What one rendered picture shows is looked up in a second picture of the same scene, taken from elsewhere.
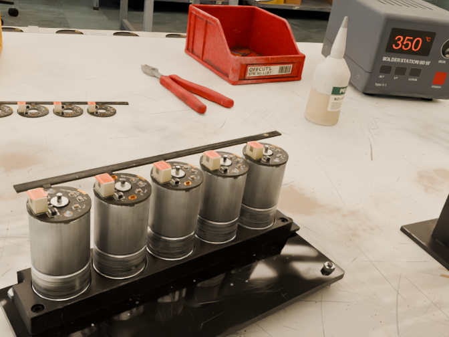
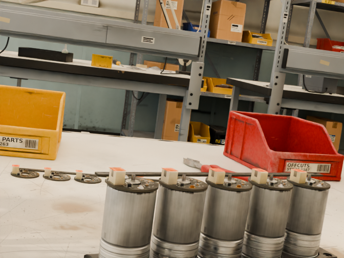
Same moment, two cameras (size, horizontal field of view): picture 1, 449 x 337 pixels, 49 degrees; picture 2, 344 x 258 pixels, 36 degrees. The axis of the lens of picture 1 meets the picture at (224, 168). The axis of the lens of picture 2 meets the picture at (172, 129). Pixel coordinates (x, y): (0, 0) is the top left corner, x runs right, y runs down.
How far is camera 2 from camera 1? 0.09 m
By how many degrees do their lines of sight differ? 23
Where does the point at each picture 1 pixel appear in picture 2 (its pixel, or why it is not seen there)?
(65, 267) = (131, 239)
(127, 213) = (187, 200)
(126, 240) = (183, 228)
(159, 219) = (211, 220)
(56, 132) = not seen: hidden behind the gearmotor
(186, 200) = (237, 201)
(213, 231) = (259, 246)
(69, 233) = (139, 205)
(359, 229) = not seen: outside the picture
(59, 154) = not seen: hidden behind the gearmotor
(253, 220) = (297, 247)
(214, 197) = (261, 210)
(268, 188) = (312, 213)
